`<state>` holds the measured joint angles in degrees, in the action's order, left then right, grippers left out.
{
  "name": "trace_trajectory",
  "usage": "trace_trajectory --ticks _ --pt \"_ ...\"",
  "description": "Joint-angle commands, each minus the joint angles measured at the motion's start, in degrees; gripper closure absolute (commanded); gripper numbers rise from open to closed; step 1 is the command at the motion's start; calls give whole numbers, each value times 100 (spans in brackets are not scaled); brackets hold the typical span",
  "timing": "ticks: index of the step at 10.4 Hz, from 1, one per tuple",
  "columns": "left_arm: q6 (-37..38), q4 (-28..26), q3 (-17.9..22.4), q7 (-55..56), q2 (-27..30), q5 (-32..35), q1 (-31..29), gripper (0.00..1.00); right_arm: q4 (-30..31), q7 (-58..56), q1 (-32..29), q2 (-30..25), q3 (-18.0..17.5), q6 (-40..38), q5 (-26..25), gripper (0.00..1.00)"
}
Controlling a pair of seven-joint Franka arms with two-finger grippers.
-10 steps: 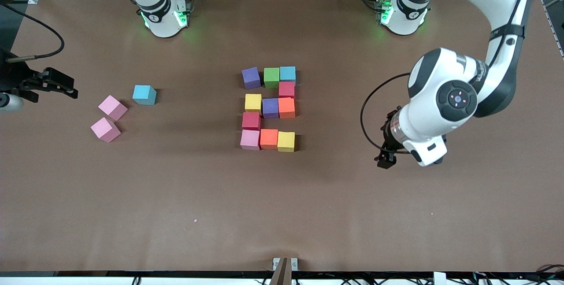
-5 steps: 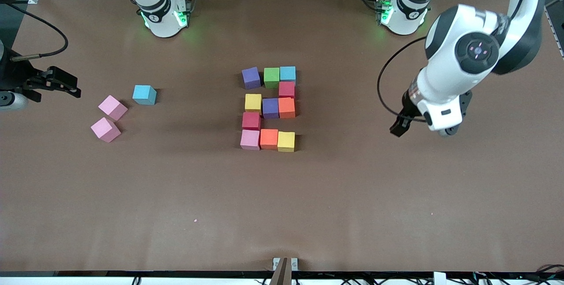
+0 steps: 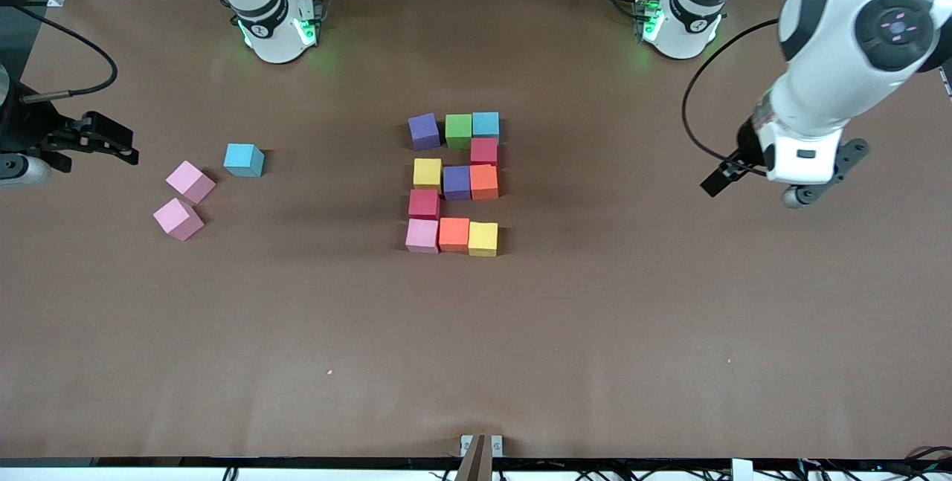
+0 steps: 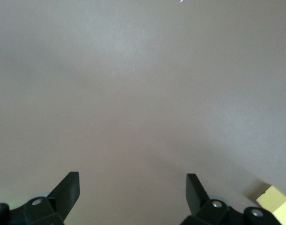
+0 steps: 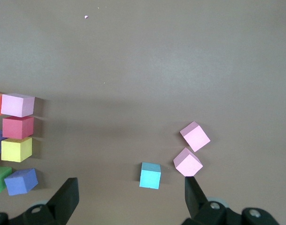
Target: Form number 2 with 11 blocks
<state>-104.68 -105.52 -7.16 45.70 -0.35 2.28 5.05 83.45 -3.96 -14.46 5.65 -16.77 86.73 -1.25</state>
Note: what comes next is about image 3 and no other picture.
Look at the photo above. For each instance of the purple foam cube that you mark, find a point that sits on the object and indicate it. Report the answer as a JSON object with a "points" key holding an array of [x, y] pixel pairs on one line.
{"points": [[424, 131], [457, 183]]}

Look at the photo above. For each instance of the green foam cube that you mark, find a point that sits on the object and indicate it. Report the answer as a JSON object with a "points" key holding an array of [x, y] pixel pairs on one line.
{"points": [[459, 131]]}

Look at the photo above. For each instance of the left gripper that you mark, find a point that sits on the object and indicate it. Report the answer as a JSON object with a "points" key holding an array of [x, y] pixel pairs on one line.
{"points": [[746, 151]]}

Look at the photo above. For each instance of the orange foam cube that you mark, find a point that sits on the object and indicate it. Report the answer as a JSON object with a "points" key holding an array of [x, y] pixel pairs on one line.
{"points": [[454, 235], [485, 182]]}

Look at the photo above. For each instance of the brown table cover sheet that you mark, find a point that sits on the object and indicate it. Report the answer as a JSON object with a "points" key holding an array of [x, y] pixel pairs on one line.
{"points": [[476, 332]]}

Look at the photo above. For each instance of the pink foam cube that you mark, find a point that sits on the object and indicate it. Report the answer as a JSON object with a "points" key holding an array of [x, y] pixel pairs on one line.
{"points": [[190, 181], [178, 218], [422, 236]]}

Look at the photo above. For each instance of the red foam cube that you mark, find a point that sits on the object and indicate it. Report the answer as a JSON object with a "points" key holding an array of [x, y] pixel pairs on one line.
{"points": [[425, 204], [483, 152]]}

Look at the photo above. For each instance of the metal post bracket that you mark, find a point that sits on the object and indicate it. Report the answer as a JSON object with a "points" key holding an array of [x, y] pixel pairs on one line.
{"points": [[481, 459]]}

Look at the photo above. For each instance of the light blue foam cube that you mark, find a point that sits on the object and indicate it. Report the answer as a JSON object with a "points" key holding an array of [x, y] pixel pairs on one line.
{"points": [[243, 160], [486, 126]]}

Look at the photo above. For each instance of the yellow foam cube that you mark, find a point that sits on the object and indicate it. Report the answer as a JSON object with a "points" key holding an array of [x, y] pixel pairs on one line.
{"points": [[483, 239], [428, 172]]}

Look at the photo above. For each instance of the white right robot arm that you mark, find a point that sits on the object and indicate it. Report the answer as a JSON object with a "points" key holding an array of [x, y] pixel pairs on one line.
{"points": [[275, 35]]}

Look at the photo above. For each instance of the white label tag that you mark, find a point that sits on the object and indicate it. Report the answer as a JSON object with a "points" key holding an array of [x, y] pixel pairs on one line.
{"points": [[741, 470]]}

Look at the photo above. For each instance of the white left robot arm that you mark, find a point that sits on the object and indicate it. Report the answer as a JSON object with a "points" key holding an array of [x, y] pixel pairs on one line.
{"points": [[855, 57]]}

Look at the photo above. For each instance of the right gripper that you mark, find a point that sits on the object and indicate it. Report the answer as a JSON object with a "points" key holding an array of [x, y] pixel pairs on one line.
{"points": [[24, 126]]}

